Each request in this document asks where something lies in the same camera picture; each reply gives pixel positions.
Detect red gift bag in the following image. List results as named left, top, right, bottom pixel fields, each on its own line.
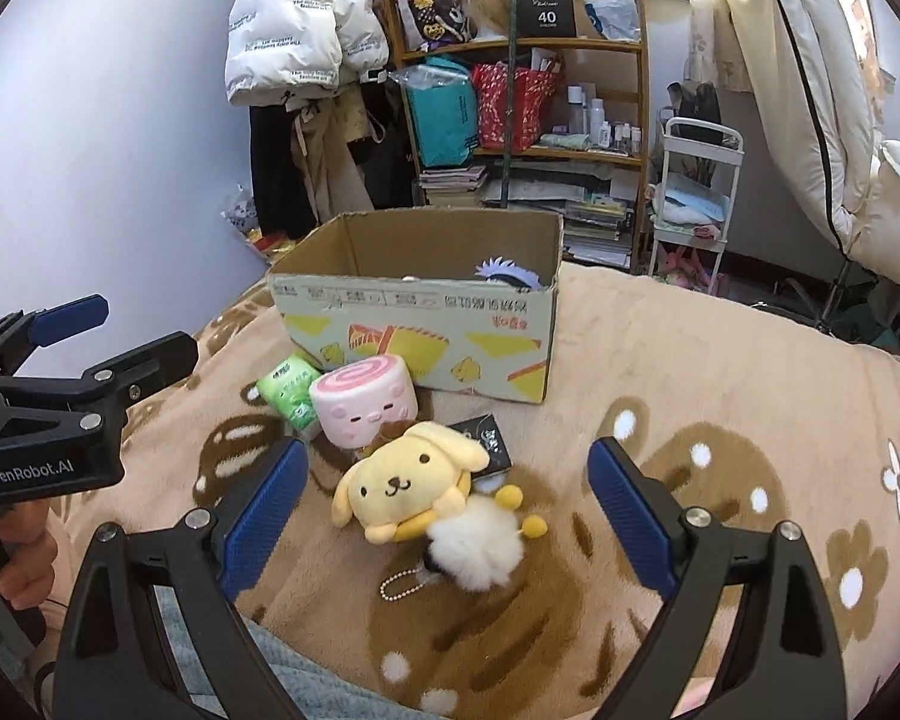
left=471, top=64, right=560, bottom=152

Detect teal bag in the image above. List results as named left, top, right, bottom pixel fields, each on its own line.
left=405, top=56, right=481, bottom=170

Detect printed cardboard box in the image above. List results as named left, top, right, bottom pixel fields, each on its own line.
left=266, top=208, right=565, bottom=406

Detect green pole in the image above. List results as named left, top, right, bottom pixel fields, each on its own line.
left=499, top=0, right=522, bottom=207

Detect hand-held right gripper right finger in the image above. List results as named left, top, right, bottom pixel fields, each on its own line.
left=586, top=436, right=848, bottom=720

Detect stack of books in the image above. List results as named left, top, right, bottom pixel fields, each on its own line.
left=418, top=165, right=488, bottom=209

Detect green tissue pack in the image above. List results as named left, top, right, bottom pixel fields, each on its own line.
left=255, top=352, right=323, bottom=436

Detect folded light blue cloth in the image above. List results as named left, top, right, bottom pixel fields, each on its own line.
left=660, top=191, right=730, bottom=226

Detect clear plastic bag on shelf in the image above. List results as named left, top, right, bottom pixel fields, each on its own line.
left=581, top=0, right=641, bottom=42

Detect cream puffer coat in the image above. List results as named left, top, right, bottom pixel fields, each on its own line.
left=720, top=0, right=900, bottom=282

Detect yellow dog plush toy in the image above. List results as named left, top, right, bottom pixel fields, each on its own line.
left=331, top=421, right=492, bottom=545

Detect pink black printed bag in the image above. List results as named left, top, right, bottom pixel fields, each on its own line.
left=388, top=0, right=472, bottom=53

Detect purple soft toy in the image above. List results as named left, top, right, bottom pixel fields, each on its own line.
left=474, top=256, right=547, bottom=292

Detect blond wig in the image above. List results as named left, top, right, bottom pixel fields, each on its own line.
left=454, top=0, right=522, bottom=42

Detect wooden shelf unit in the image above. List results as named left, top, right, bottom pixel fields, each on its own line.
left=382, top=0, right=653, bottom=275

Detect person's left hand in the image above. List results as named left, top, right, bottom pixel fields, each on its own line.
left=0, top=499, right=59, bottom=608

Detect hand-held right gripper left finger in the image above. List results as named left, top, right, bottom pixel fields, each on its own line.
left=54, top=436, right=310, bottom=720

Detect dark hanging clothes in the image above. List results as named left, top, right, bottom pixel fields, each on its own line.
left=249, top=79, right=415, bottom=239

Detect black tissue pack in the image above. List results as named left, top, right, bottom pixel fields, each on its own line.
left=446, top=414, right=515, bottom=481

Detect beige hanging garment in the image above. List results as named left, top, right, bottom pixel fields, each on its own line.
left=292, top=101, right=376, bottom=222

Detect grey clothing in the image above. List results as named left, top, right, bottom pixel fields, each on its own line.
left=154, top=585, right=421, bottom=720

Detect group of white bottles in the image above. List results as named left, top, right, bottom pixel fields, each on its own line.
left=566, top=82, right=642, bottom=151

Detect white puffer jacket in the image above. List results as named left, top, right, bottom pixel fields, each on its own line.
left=225, top=0, right=391, bottom=107

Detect white fluffy keychain plush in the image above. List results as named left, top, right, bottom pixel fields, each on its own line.
left=379, top=484, right=548, bottom=605

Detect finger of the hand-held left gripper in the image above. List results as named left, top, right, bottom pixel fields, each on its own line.
left=0, top=295, right=111, bottom=383
left=0, top=330, right=200, bottom=437

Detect pink roll plush toy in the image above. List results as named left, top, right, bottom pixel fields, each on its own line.
left=307, top=354, right=421, bottom=451

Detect black box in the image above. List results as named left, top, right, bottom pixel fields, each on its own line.
left=514, top=0, right=577, bottom=38

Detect stack of papers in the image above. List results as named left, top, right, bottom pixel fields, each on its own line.
left=484, top=161, right=636, bottom=265

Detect white trolley cart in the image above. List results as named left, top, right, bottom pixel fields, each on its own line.
left=649, top=118, right=743, bottom=293

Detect black rack legs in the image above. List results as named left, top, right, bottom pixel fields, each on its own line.
left=750, top=255, right=878, bottom=335

